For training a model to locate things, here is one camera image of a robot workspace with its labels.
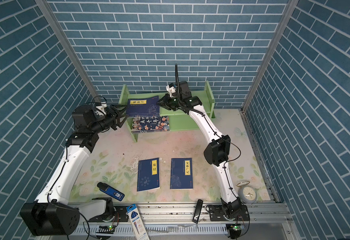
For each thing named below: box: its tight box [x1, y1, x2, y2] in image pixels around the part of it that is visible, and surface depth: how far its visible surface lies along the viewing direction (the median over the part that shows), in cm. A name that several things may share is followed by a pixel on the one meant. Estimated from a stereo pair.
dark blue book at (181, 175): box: [170, 157, 193, 190], surface depth 88 cm
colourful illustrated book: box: [131, 116, 170, 134], surface depth 93 cm
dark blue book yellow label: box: [126, 95, 160, 116], surface depth 84 cm
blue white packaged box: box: [126, 204, 150, 240], surface depth 71 cm
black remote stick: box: [192, 199, 204, 224], surface depth 73 cm
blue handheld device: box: [97, 182, 125, 202], surface depth 80 cm
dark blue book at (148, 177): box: [137, 157, 161, 192], surface depth 87 cm
